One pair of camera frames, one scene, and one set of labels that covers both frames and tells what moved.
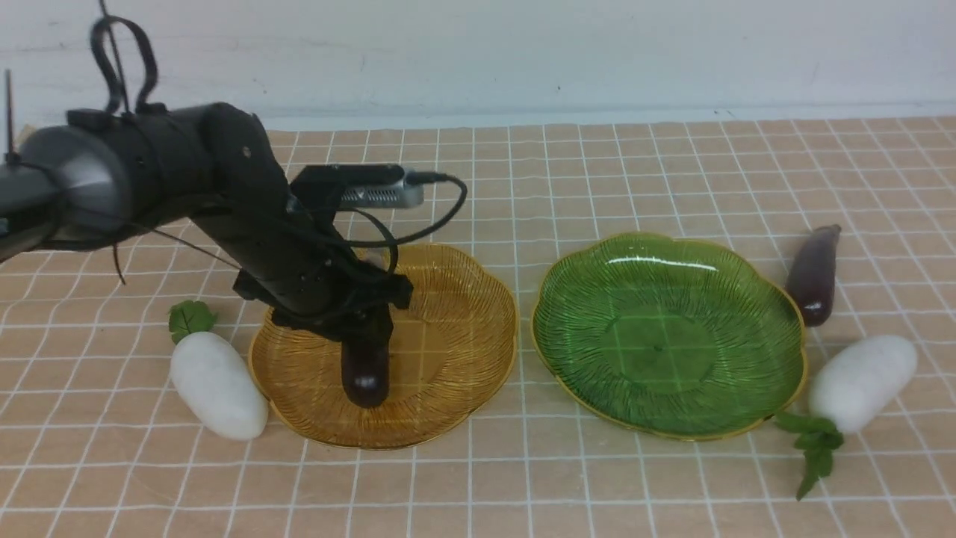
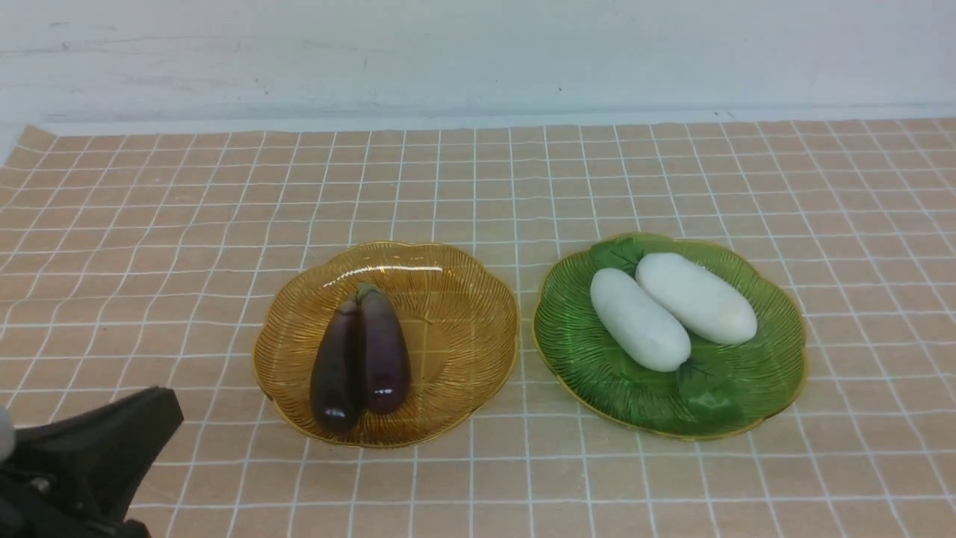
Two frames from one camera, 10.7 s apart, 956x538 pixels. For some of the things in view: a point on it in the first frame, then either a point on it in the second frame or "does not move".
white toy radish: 211,376 -> 695,297
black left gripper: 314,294 -> 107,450
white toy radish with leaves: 854,388 -> 653,336
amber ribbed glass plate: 452,352 does not move
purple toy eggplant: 366,373 -> 338,376
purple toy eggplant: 811,275 -> 385,356
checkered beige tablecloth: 94,443 does not move
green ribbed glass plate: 688,341 does not move
